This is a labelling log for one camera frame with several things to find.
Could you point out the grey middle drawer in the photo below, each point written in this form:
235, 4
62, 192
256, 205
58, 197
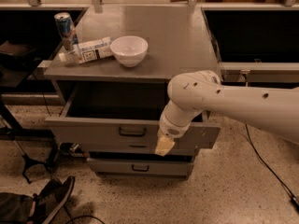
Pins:
138, 150

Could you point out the grey sneaker shoe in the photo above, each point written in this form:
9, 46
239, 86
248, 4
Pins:
51, 199

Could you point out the grey top drawer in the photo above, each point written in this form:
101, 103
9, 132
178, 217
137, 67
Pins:
94, 112

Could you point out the blue drink can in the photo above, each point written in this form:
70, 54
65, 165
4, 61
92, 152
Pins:
66, 29

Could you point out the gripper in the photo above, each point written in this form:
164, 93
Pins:
169, 128

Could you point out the white bowl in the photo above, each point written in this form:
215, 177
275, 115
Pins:
129, 50

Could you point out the grey drawer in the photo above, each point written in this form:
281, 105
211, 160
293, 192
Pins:
94, 112
138, 150
130, 167

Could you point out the black drawer handle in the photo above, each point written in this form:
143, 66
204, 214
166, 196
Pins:
129, 132

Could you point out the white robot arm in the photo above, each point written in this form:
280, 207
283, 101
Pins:
273, 110

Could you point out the white milk carton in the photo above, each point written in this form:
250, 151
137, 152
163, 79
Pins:
88, 51

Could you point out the grey bottom drawer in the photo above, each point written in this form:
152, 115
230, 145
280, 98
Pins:
130, 167

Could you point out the dark trouser leg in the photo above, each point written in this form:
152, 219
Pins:
15, 208

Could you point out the grey drawer cabinet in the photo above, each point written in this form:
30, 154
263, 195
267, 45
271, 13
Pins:
178, 43

